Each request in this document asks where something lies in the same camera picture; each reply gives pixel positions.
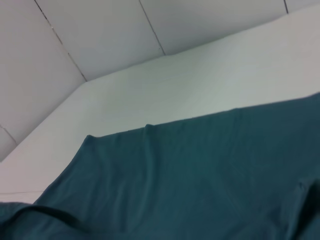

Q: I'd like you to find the teal blue printed t-shirt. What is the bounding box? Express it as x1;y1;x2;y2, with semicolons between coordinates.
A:
0;91;320;240

